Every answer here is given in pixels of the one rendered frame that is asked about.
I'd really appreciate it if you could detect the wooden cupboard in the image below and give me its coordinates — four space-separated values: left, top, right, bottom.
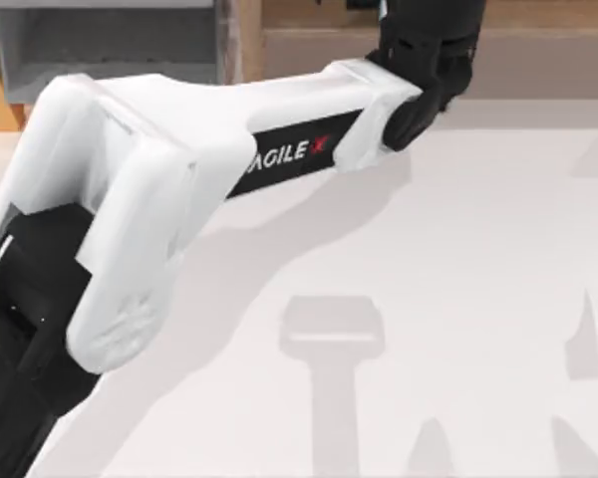
0 0 598 132

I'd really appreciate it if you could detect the grey cabinet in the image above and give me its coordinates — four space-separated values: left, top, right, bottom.
0 0 231 107

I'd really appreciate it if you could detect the pale wooden drawer front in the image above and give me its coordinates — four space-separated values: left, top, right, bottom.
262 26 598 100

